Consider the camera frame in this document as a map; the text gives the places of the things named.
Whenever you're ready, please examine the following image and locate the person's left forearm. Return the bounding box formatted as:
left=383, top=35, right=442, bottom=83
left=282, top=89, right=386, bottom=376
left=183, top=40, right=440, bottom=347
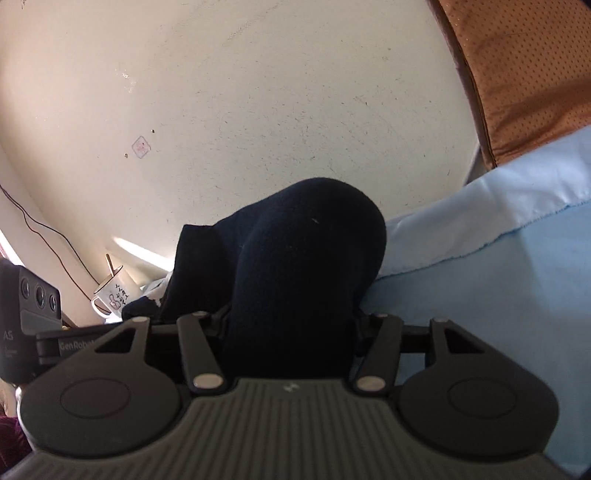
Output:
left=0, top=383, right=33, bottom=468

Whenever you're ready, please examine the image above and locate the light blue printed bedsheet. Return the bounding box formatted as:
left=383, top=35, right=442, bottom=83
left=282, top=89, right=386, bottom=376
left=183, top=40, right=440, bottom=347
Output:
left=360, top=134, right=591, bottom=478

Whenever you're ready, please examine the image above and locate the white enamel mug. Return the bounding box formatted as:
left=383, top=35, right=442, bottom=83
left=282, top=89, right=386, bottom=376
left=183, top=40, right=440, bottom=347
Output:
left=91, top=265, right=145, bottom=322

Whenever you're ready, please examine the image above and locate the brown padded headboard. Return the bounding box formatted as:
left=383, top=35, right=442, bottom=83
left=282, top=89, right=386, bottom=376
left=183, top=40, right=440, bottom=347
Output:
left=427, top=0, right=591, bottom=169

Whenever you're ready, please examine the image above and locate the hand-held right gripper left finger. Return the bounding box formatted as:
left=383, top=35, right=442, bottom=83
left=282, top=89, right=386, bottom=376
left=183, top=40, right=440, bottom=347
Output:
left=95, top=302, right=232, bottom=394

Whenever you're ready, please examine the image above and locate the black wall cable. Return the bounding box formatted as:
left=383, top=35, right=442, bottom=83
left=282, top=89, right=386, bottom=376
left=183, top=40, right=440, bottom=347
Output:
left=0, top=184, right=93, bottom=296

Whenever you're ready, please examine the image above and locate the red wall cable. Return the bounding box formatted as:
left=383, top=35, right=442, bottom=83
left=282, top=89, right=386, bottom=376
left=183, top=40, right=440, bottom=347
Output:
left=0, top=191, right=95, bottom=303

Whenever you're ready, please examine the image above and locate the black red patterned sweater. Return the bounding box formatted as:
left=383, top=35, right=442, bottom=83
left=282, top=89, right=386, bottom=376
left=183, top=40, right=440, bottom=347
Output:
left=122, top=178, right=387, bottom=380

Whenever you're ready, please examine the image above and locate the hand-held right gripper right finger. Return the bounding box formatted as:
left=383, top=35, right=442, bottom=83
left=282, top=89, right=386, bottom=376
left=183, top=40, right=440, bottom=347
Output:
left=353, top=314, right=485, bottom=394

